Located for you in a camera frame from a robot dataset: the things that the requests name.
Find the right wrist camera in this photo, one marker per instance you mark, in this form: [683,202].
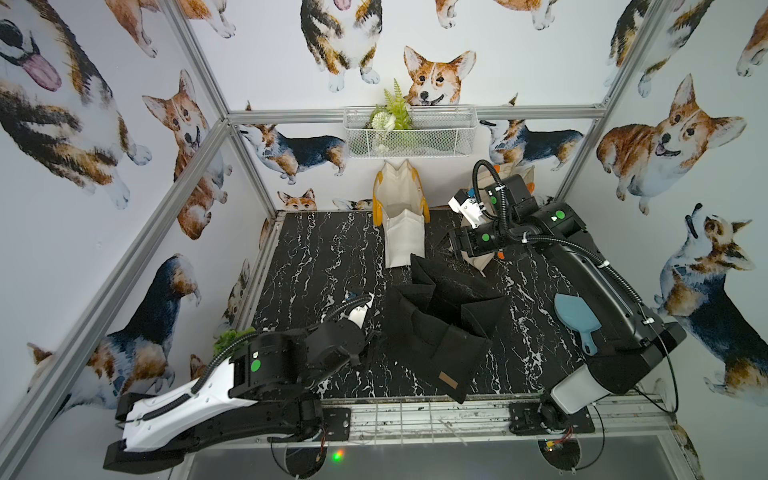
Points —
[464,203]

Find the light blue dustpan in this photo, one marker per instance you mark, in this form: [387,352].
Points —
[576,315]

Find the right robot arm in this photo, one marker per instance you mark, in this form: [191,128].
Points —
[621,338]

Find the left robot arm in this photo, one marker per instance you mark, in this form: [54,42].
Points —
[261,387]

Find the cream bag yellow handles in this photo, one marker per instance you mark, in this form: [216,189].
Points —
[400,208]

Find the white wire wall basket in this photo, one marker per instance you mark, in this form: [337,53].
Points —
[437,132]

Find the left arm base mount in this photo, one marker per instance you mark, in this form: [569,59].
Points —
[329,424]

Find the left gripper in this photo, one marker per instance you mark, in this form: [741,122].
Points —
[372,327]

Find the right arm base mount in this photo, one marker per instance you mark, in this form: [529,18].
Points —
[533,418]

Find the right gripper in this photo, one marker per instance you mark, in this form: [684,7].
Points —
[467,235]

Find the cream bag orange handles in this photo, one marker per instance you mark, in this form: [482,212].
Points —
[505,171]

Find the green leafy plant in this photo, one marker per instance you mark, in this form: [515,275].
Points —
[227,338]

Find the green fern with white flower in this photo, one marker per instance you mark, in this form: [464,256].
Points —
[389,122]

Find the black canvas bag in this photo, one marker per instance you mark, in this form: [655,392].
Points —
[441,325]

